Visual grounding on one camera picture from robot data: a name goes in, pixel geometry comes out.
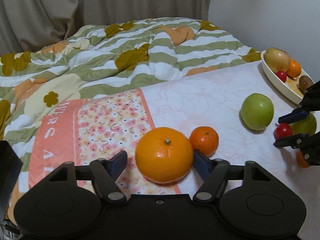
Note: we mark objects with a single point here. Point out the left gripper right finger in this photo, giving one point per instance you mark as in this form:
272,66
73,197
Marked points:
213,172

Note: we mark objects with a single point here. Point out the small orange mandarin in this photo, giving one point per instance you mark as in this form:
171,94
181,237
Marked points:
204,139

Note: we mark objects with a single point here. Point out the beige curtain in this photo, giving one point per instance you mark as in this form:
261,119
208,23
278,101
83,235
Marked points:
29,25

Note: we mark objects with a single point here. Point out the black flat card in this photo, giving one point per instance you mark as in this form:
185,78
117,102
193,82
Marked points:
10,167

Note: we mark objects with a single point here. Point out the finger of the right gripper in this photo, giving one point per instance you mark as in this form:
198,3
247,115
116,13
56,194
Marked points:
295,116
294,141

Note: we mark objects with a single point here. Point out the large orange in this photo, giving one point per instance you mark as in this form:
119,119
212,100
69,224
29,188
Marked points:
164,155

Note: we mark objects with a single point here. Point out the pink floral towel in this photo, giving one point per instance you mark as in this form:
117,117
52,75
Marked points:
175,119

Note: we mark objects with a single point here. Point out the reddish yellow apple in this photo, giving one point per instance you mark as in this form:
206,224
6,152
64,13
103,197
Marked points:
277,59

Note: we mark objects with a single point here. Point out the cream yellow fruit bowl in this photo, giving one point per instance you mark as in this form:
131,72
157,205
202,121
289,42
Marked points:
290,89

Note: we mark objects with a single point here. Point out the brown kiwi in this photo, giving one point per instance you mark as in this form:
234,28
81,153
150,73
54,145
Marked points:
305,82

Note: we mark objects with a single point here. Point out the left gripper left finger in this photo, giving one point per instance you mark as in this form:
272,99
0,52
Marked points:
105,173

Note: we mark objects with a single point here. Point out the green striped floral duvet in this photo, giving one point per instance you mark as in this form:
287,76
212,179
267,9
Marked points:
105,60

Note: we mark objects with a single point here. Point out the red cherry tomato in bowl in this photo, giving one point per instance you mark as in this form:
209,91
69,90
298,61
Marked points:
281,75

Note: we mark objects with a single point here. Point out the orange mandarin in bowl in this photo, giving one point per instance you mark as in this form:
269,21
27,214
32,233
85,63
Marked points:
294,69

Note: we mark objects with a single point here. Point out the red cherry tomato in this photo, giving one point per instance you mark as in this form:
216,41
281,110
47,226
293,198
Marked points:
281,75
282,130

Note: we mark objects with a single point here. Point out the green apple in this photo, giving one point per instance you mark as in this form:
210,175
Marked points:
306,126
257,111

